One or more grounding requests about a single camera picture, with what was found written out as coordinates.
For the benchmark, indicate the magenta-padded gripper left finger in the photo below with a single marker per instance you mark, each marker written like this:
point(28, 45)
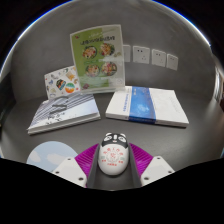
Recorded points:
point(71, 170)

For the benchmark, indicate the white panda computer mouse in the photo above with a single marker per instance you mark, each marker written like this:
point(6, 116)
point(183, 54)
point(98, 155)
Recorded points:
point(113, 156)

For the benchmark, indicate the white sticker sheet card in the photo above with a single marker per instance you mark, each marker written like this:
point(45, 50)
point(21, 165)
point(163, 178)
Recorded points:
point(61, 83)

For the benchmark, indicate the grey striped cover book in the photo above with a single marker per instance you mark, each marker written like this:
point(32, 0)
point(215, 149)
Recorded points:
point(63, 111)

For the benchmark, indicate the white wall socket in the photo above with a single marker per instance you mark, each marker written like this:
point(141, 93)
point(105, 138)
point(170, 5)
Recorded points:
point(141, 54)
point(158, 57)
point(172, 62)

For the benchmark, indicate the white book with blue band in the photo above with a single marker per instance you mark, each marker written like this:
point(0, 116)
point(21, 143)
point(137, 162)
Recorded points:
point(146, 105)

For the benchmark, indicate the green food menu sign stand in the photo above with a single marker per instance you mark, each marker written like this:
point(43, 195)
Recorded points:
point(98, 60)

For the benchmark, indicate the round sky-print mouse pad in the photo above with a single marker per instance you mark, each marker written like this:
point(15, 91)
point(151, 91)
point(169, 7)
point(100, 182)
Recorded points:
point(50, 155)

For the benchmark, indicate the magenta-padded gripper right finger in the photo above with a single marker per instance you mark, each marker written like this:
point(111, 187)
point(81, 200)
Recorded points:
point(155, 168)

